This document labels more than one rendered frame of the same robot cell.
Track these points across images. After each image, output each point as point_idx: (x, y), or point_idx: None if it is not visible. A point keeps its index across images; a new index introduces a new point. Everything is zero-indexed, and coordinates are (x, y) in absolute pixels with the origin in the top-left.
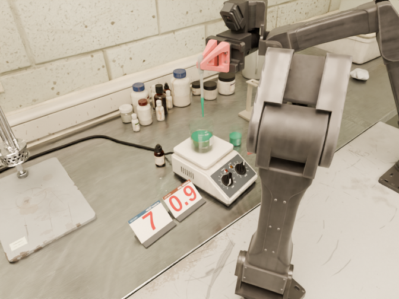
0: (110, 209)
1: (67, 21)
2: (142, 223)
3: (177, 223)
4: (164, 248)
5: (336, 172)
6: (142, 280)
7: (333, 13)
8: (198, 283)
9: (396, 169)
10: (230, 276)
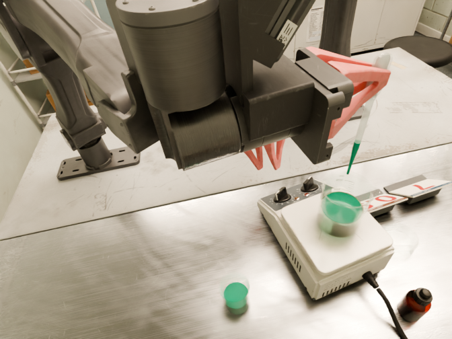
0: None
1: None
2: (432, 183)
3: (382, 189)
4: (399, 170)
5: (160, 185)
6: (421, 152)
7: (50, 4)
8: (367, 138)
9: (109, 163)
10: (338, 136)
